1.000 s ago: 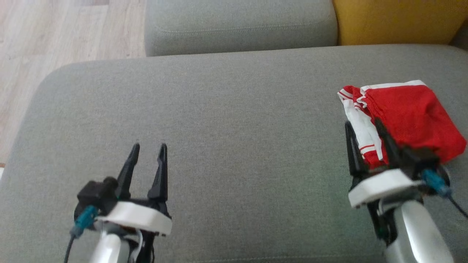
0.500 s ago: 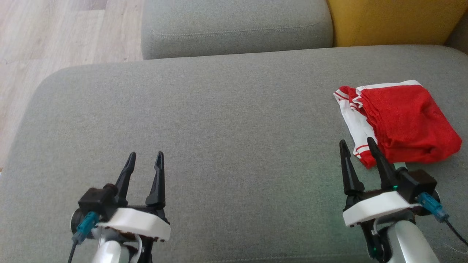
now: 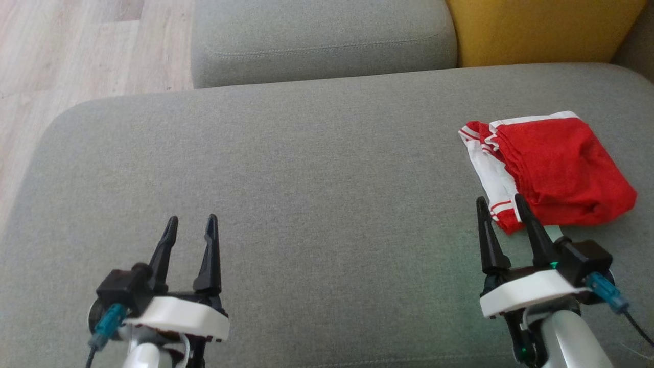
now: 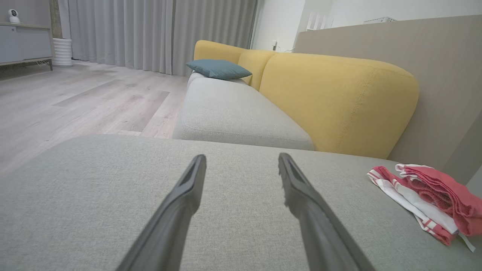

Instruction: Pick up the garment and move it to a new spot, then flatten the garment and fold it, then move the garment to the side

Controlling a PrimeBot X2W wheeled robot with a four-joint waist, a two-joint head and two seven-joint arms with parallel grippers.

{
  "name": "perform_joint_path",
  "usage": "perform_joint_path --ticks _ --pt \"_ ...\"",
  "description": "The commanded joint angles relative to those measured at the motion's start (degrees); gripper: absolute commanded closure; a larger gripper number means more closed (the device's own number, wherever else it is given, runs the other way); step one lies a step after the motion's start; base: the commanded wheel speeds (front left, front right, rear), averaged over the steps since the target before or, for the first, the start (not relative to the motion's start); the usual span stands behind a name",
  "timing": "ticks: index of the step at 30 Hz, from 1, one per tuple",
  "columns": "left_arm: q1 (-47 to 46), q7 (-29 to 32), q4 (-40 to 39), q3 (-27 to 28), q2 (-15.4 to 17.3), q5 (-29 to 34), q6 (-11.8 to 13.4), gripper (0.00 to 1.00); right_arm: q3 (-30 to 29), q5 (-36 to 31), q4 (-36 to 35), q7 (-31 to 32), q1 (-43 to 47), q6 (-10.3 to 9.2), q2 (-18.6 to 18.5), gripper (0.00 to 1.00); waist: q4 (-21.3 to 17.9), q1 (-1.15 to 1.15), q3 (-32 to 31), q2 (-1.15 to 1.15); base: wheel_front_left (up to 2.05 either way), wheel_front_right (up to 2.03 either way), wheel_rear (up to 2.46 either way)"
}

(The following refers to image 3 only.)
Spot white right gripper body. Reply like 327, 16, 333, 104
478, 265, 589, 368

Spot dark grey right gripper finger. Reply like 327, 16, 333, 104
513, 193, 561, 268
475, 196, 512, 278

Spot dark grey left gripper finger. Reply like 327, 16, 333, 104
192, 213, 223, 298
147, 215, 180, 295

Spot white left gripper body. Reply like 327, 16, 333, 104
122, 292, 230, 368

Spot red white striped shorts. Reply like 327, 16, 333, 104
487, 110, 639, 228

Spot grey sofa seat cushion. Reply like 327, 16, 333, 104
0, 62, 654, 368

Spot yellow sofa cushion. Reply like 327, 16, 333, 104
445, 0, 649, 68

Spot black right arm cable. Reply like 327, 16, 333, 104
584, 271, 654, 349

